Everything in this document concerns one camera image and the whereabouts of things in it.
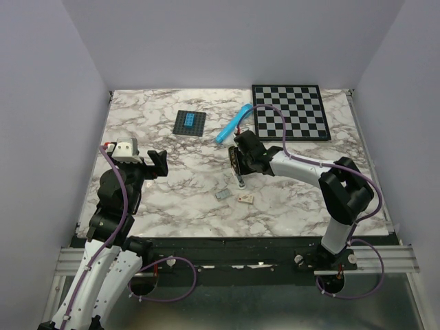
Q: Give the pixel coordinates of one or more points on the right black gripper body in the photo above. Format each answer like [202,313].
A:
[245,163]

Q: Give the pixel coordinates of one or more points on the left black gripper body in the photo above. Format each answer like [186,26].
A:
[137,172]

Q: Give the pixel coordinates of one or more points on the white staple box sleeve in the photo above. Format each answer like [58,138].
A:
[246,198]

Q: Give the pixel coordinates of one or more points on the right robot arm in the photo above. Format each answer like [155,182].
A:
[345,190]

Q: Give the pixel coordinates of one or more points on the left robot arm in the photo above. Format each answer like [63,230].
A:
[111,257]

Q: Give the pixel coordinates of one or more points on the blue marker pen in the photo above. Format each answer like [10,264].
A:
[231,126]

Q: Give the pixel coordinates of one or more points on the dark grey lego baseplate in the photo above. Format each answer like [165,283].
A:
[199,124]

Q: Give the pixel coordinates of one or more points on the blue lego brick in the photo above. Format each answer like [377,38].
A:
[189,120]

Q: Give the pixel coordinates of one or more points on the black white chessboard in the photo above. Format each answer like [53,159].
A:
[293,112]

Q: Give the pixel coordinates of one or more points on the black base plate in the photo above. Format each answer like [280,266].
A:
[247,261]

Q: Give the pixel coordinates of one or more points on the aluminium rail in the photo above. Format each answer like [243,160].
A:
[392,259]

